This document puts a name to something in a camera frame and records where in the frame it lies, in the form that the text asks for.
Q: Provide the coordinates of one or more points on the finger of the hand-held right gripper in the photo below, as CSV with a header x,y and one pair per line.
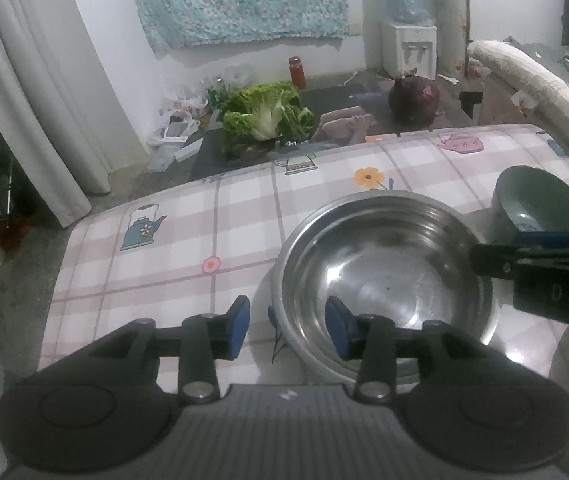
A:
x,y
499,260
549,238

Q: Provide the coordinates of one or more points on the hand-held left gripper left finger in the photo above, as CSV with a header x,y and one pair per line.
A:
x,y
237,327

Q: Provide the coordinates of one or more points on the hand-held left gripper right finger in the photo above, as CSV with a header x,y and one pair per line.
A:
x,y
337,327

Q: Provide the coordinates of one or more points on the green ceramic bowl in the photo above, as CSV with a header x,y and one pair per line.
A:
x,y
534,200

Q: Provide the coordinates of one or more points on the large steel bowl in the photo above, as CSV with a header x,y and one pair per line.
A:
x,y
389,270

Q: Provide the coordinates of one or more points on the pale pink bundle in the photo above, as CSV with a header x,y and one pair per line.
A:
x,y
347,122

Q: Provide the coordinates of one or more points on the green leafy lettuce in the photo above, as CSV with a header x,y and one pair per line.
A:
x,y
264,110

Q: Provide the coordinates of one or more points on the white plastic bags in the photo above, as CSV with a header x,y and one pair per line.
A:
x,y
177,110

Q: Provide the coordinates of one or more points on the white water dispenser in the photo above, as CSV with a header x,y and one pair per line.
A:
x,y
409,47

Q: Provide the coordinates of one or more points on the green glass bottles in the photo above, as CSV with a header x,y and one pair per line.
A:
x,y
217,92

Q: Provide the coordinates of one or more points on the rolled floral mat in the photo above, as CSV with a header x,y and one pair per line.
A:
x,y
450,15

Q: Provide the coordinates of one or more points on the red lidded bottle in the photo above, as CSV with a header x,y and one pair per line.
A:
x,y
296,71

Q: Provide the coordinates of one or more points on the white curtain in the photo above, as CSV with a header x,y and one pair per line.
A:
x,y
39,85

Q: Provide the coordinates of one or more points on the blue floral wall cloth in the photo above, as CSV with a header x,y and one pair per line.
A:
x,y
239,0

